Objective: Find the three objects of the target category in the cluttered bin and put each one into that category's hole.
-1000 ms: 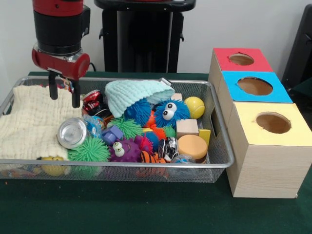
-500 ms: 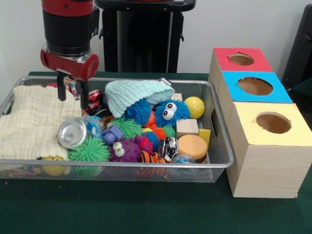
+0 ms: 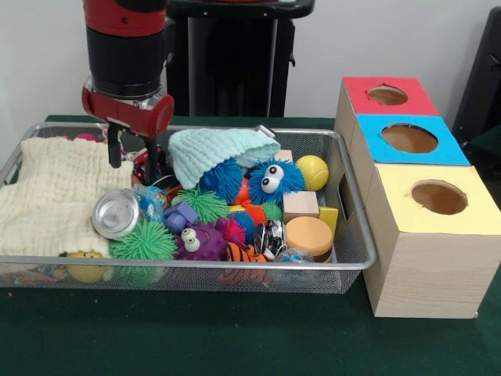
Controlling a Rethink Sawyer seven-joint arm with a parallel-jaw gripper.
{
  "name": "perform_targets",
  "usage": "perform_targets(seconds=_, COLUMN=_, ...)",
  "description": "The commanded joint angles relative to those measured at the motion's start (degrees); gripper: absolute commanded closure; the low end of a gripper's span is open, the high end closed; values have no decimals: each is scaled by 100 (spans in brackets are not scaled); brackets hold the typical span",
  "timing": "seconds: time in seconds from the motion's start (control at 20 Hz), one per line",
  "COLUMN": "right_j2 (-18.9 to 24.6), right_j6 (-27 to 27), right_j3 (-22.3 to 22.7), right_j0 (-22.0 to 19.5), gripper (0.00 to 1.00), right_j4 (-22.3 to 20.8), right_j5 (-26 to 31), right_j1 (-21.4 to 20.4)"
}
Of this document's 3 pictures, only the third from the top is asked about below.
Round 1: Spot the large green spiky ball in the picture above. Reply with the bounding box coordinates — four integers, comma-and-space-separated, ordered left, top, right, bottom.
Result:
108, 219, 178, 263

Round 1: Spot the clear mesh bin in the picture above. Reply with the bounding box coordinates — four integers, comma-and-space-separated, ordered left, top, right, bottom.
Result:
0, 121, 377, 295

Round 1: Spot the round wooden disc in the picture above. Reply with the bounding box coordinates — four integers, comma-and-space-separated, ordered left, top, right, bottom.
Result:
285, 216, 334, 262

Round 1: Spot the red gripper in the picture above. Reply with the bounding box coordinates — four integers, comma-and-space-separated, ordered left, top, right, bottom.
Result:
81, 76, 175, 186

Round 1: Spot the yellow ball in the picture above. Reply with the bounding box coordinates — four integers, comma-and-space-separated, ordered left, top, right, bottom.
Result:
295, 154, 330, 192

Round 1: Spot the orange tiger striped toy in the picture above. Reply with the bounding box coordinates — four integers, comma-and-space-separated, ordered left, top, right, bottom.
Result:
225, 241, 269, 264

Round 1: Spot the wooden box with three holes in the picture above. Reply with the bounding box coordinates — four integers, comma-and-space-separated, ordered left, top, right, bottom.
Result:
334, 76, 501, 320

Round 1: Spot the blue fuzzy ball with eyes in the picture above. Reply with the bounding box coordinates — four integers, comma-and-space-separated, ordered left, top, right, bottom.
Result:
247, 159, 306, 206

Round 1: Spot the small green spiky ball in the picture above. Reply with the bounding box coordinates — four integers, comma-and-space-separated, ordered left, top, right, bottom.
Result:
176, 188, 232, 224

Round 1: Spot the black chair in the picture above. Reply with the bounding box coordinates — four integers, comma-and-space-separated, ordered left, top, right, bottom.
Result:
454, 8, 501, 146

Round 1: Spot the cream waffle cloth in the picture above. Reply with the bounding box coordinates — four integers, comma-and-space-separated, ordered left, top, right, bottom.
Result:
0, 137, 134, 258

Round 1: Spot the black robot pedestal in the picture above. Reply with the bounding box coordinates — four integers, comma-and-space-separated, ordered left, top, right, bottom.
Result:
164, 0, 315, 118

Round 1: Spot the wooden cube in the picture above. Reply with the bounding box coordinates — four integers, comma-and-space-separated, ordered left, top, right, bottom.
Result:
283, 191, 320, 223

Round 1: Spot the purple spiky ball with eyes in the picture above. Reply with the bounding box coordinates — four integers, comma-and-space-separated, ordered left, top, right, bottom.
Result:
174, 222, 229, 262

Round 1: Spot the mint green knit cloth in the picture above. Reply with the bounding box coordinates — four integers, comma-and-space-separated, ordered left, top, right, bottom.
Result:
168, 128, 281, 190

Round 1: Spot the red black packet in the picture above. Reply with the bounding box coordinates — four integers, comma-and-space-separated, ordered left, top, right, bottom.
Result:
130, 145, 169, 186

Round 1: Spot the yellow block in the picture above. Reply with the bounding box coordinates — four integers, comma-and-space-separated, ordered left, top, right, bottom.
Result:
318, 207, 339, 236

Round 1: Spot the silver can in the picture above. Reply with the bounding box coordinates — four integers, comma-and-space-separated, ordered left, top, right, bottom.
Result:
91, 189, 142, 240

